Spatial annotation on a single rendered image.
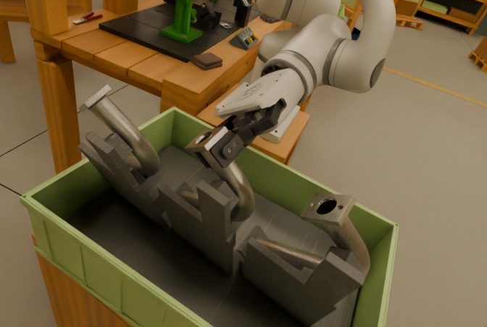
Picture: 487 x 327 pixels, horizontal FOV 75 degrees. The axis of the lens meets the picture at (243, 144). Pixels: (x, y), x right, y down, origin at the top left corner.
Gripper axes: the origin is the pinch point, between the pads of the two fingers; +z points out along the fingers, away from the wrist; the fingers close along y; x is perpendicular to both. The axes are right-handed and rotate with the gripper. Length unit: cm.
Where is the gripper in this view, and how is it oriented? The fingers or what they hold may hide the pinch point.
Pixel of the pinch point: (218, 149)
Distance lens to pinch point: 42.1
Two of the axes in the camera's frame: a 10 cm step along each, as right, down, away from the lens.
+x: 5.4, 7.7, 3.4
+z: -6.0, 6.4, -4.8
